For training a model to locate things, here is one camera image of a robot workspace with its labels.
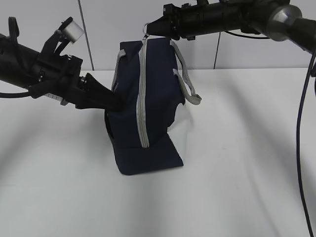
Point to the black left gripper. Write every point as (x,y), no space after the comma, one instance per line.
(64,80)

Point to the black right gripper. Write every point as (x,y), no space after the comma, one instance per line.
(172,23)

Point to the navy blue lunch bag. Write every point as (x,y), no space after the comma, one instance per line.
(152,79)

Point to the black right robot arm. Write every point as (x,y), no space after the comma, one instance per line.
(277,20)

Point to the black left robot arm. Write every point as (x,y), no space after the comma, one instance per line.
(19,65)

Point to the white label tag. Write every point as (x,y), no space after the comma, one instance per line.
(54,97)

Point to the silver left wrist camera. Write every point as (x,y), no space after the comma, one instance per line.
(69,31)

